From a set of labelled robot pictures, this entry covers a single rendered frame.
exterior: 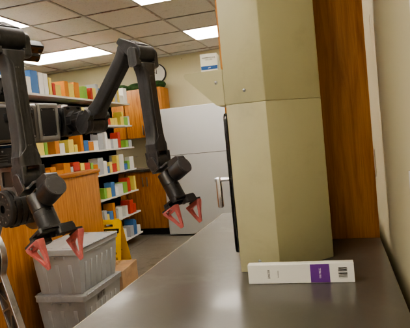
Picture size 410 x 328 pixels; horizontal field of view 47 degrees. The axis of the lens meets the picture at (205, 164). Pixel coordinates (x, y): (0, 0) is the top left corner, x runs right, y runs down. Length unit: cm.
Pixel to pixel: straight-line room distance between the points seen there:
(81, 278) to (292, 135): 241
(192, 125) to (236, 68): 515
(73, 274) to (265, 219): 233
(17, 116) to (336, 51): 102
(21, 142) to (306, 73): 81
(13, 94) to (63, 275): 232
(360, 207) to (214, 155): 481
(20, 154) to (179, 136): 527
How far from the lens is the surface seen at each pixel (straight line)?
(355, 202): 166
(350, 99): 164
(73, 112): 197
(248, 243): 133
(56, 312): 362
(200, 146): 641
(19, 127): 132
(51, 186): 123
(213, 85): 131
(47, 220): 127
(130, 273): 429
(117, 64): 175
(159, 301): 119
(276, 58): 132
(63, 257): 344
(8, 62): 135
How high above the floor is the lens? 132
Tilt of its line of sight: 3 degrees down
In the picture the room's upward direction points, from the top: 6 degrees counter-clockwise
